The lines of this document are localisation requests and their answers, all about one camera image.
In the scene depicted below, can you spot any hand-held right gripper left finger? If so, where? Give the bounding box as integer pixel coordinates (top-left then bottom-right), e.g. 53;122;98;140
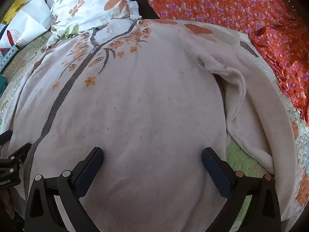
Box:
24;147;105;232

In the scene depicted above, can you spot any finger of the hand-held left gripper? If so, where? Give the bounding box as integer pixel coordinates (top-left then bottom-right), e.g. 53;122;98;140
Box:
0;129;13;146
0;142;33;168

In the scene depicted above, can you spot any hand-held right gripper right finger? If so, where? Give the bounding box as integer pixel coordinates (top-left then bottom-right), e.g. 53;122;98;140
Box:
201;147;282;232

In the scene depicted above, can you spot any white fleece zip jacket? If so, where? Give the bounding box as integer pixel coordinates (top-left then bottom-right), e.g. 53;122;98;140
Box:
10;18;298;232

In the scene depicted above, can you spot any person's left hand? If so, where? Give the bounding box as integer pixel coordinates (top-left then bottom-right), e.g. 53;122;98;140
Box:
0;188;18;223

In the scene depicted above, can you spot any heart patterned quilt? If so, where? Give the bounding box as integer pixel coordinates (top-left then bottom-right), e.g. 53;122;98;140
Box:
0;19;309;230

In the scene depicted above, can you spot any green box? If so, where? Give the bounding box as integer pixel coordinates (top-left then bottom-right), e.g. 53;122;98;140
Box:
0;74;8;95

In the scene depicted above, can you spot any colourful dotted flat box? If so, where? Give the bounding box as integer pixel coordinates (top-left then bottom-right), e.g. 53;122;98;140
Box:
0;46;19;73

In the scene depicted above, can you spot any white paper bag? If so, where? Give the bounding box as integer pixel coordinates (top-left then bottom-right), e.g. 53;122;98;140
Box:
0;0;55;49

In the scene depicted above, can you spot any yellow plastic bag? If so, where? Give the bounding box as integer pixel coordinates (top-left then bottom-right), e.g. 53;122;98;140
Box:
2;0;30;25

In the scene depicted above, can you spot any white floral pillow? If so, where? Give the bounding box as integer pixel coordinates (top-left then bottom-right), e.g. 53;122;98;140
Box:
45;0;143;47

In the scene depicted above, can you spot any orange floral cloth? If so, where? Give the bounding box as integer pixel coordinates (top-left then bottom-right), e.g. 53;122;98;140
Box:
132;0;309;126

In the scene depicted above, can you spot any dark cloth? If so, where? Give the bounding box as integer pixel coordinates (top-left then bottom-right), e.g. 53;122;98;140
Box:
123;0;160;20

